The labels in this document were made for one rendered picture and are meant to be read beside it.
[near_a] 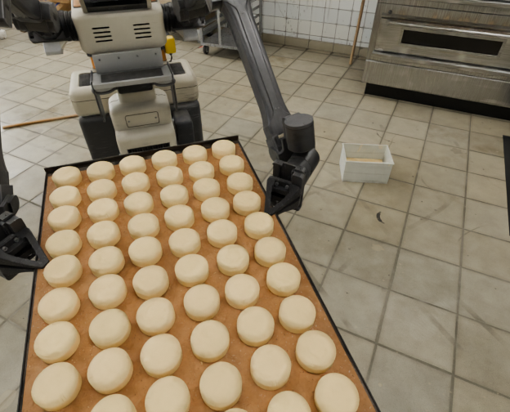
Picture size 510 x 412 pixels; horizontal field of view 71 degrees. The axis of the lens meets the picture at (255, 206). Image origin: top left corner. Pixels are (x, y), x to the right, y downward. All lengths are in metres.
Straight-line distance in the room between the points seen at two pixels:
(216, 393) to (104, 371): 0.14
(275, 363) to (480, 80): 3.21
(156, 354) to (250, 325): 0.12
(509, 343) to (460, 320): 0.19
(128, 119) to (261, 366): 1.16
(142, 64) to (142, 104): 0.17
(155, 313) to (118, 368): 0.08
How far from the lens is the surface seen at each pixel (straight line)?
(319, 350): 0.49
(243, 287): 0.53
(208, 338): 0.49
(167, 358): 0.49
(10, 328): 1.97
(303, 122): 0.72
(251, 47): 0.83
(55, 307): 0.57
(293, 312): 0.51
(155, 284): 0.55
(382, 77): 3.53
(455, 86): 3.51
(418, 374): 1.69
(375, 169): 2.40
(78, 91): 1.72
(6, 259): 0.67
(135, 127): 1.49
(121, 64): 1.36
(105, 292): 0.56
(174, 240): 0.59
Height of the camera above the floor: 1.43
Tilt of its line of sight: 42 degrees down
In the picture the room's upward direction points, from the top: straight up
